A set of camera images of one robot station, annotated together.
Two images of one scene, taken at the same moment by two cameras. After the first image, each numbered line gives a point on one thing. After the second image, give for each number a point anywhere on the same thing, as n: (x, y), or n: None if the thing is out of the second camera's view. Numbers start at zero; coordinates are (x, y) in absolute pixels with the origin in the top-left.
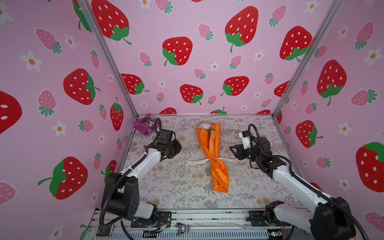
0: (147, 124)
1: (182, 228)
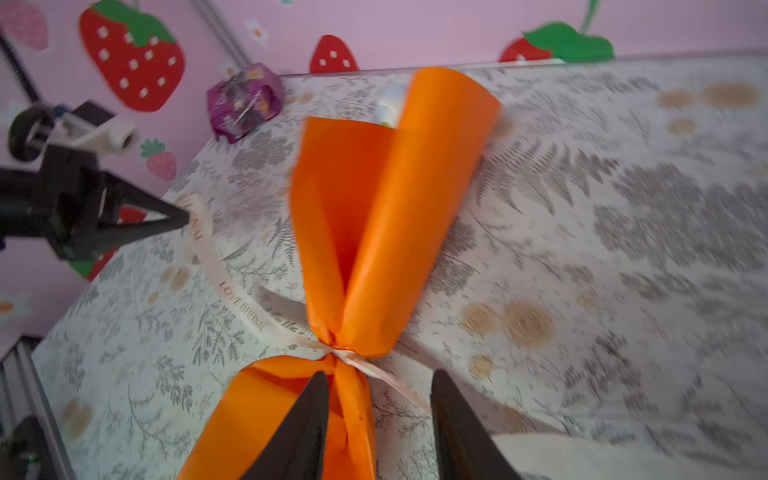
0: (241, 100)
1: None
